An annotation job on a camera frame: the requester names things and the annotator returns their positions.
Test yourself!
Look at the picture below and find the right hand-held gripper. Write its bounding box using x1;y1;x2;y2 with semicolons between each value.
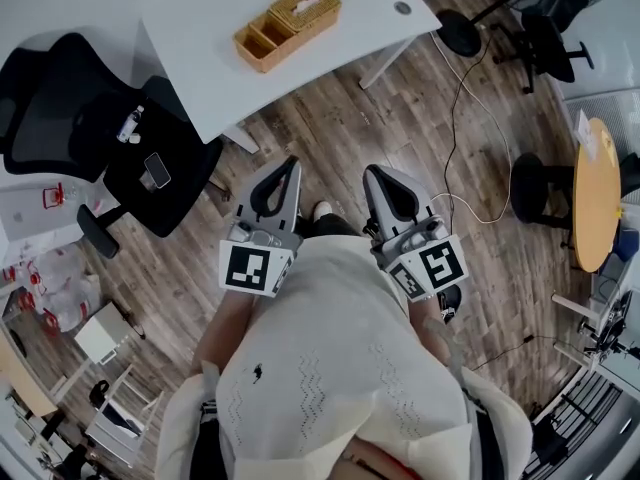
362;164;470;302

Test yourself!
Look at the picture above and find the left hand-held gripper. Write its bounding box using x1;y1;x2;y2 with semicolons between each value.
218;155;306;299

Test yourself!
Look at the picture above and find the woven rattan tissue box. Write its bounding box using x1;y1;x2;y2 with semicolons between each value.
232;0;344;75

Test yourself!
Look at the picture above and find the person's right forearm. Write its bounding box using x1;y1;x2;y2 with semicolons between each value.
407;295;466;369

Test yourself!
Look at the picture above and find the person's left forearm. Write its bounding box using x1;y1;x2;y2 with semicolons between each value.
192;286;257;377

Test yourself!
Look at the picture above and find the clear plastic box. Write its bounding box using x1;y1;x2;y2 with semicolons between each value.
573;109;602;163

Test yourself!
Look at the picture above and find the small white box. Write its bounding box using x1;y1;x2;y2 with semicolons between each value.
73;301;133;367

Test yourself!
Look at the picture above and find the white laptop box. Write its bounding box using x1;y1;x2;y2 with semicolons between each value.
0;181;124;272

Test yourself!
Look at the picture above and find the white desk leg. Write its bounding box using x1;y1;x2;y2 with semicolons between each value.
222;124;261;154
358;34;417;90

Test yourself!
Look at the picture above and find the white smartphone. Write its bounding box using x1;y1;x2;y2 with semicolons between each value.
143;151;173;189

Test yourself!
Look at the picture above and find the black round stool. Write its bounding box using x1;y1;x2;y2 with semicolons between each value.
509;151;577;230

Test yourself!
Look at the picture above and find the person's white knit sweater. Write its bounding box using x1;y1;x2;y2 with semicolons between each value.
214;235;474;462

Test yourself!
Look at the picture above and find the clear water bottle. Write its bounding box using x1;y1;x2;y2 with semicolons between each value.
116;104;146;144

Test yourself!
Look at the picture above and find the black floor fan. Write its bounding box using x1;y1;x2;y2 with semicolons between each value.
433;0;614;60

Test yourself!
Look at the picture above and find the round wooden table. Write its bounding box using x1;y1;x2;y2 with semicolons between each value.
571;116;623;275

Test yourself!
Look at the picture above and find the black mesh office chair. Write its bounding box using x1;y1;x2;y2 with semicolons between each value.
0;31;225;260

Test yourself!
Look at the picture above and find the clear plastic bag pile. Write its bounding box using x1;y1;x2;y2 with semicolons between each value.
0;241;103;340

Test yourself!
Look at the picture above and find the blue container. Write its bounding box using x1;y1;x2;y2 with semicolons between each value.
610;226;640;265

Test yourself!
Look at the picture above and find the black equipment on stand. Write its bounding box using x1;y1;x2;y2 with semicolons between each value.
578;289;640;370

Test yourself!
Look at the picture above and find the person's cream jacket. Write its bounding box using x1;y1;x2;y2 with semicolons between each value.
154;362;534;480

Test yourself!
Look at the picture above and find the black metal railing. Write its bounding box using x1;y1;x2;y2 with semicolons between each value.
522;366;629;479

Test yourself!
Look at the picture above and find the wooden desk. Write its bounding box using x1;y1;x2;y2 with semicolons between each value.
0;325;60;420

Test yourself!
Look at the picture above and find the white cable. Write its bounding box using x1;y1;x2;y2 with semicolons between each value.
428;30;514;225

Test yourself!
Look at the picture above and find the black cable with adaptor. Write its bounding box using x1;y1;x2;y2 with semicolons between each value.
471;334;559;372

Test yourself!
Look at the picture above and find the red handled clear container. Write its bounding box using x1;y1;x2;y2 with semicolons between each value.
41;182;67;212

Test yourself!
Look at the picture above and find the white wall vent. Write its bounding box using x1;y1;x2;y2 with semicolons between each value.
563;89;640;155

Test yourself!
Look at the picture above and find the white frame table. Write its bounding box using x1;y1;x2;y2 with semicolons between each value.
48;356;167;470

